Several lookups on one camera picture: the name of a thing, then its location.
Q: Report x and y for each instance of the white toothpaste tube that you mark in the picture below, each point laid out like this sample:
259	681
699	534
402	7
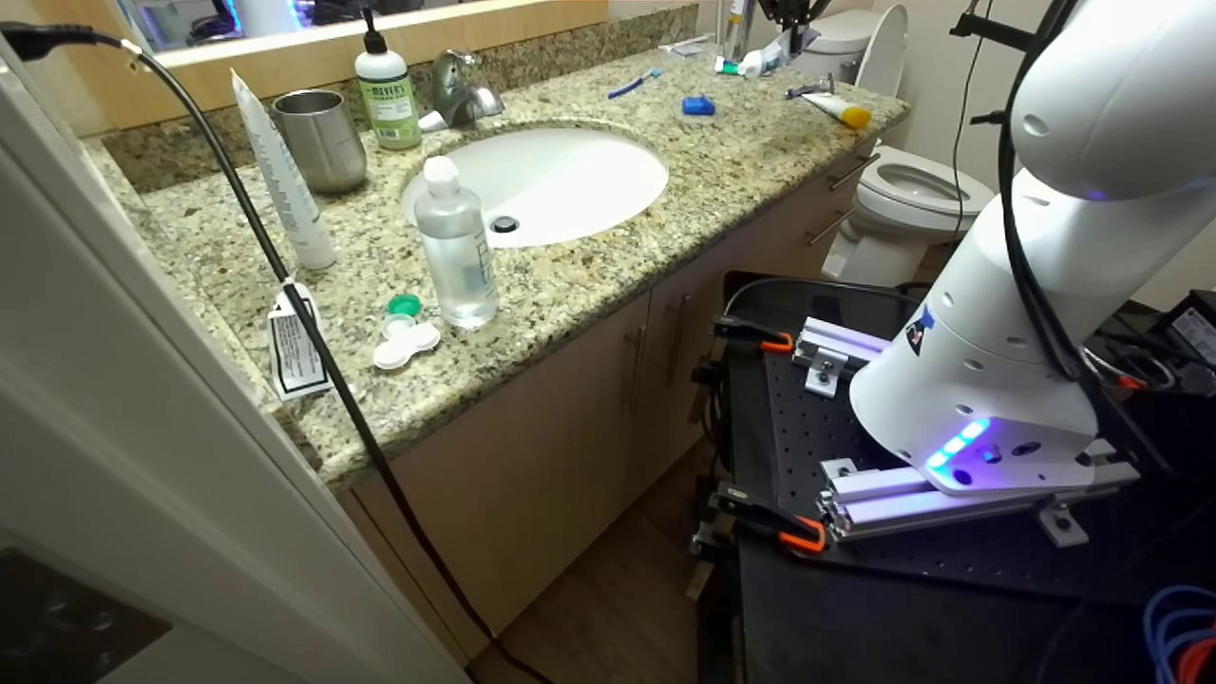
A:
760	59

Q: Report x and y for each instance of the tall white blue tube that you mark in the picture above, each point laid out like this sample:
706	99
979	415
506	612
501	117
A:
281	179

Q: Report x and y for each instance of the yellow capped lotion tube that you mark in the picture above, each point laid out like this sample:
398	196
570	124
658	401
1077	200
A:
840	107

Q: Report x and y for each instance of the white oval sink basin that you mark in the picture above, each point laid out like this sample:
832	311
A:
555	183

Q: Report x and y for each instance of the wooden vanity cabinet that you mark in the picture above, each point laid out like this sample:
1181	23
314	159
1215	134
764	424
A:
512	449

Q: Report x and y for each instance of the clear plastic bottle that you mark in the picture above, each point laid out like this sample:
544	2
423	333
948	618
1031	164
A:
452	246

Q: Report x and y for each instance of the orange black clamp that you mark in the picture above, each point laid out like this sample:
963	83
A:
803	539

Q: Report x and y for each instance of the blue floss container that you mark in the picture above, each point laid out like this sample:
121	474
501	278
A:
696	107

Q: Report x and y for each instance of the blue toothbrush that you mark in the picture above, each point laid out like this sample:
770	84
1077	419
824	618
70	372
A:
631	84

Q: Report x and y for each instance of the chrome faucet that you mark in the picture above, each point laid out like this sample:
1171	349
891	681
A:
459	99

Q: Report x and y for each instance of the white toilet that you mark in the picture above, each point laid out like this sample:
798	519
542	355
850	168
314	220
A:
901	203

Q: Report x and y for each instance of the green soap pump bottle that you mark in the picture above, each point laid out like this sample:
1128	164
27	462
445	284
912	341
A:
384	94

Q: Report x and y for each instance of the grey metal cup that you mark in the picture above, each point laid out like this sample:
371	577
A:
319	139

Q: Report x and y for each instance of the wood framed mirror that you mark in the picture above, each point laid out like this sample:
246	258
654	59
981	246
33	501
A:
326	56

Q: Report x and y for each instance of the aluminium robot base mount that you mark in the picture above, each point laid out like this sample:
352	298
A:
974	426

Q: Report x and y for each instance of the white cable tag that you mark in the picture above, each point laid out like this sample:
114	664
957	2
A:
295	360

